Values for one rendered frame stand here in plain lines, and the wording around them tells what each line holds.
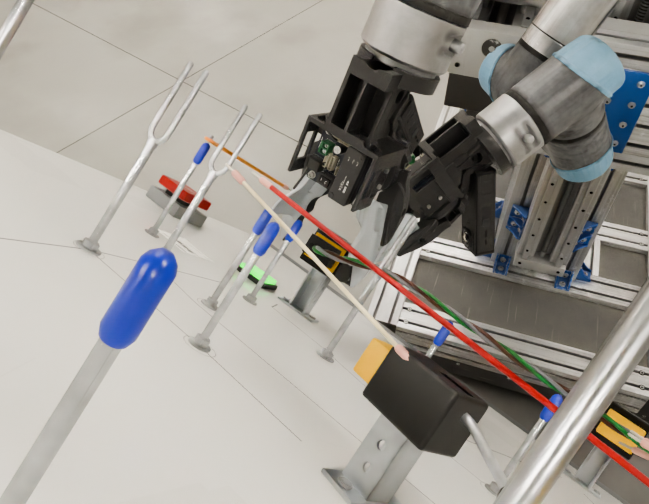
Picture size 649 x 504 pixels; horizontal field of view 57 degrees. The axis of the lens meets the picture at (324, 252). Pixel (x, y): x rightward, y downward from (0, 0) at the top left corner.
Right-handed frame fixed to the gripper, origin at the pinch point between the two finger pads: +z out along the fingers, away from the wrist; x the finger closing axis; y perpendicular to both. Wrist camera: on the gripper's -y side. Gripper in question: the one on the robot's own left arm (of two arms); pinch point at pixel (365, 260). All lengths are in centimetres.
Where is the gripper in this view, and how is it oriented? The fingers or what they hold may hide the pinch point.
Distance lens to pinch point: 74.1
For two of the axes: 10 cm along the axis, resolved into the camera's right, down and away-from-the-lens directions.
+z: -7.8, 6.1, 1.7
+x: 1.9, 4.8, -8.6
